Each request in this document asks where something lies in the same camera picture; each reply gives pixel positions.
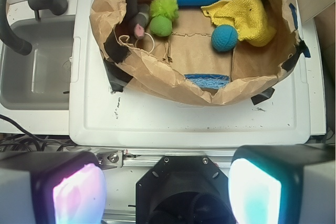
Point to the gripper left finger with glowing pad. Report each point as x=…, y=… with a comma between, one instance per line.
x=52, y=187

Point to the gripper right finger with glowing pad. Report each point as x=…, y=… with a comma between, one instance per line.
x=283, y=183

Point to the blue sponge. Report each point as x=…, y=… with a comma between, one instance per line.
x=208, y=81

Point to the grey sink basin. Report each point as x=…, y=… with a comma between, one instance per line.
x=40, y=80

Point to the blue rubber ball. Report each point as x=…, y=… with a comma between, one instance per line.
x=224, y=38

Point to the brown paper bag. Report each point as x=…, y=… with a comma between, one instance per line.
x=252, y=70

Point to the yellow cloth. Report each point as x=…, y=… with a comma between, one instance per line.
x=248, y=17

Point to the grey plush mouse toy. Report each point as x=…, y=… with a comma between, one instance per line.
x=137, y=18

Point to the green plush toy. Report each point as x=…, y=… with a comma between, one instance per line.
x=163, y=13

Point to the aluminium rail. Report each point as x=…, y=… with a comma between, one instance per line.
x=148, y=157

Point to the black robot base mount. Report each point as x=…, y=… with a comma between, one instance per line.
x=183, y=189

